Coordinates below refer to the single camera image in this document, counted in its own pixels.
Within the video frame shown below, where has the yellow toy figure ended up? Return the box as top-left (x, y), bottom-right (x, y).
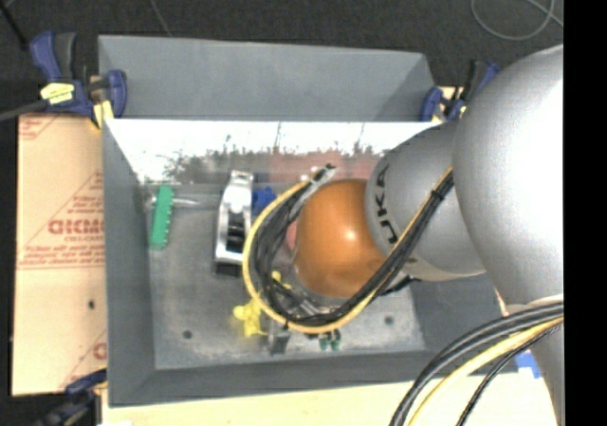
top-left (231, 270), bottom-right (283, 341)

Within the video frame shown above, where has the grey metal bin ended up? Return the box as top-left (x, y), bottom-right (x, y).
top-left (97, 34), bottom-right (505, 407)

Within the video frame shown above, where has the blue small thing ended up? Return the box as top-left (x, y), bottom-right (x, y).
top-left (250, 185), bottom-right (277, 217)

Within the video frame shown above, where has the silver and black stapler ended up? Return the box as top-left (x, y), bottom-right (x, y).
top-left (213, 170), bottom-right (255, 274)

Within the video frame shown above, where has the green flat block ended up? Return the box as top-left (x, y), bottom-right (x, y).
top-left (149, 184), bottom-right (176, 250)

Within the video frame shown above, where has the brown cardboard board, red print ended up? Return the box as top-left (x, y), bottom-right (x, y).
top-left (9, 112), bottom-right (109, 398)

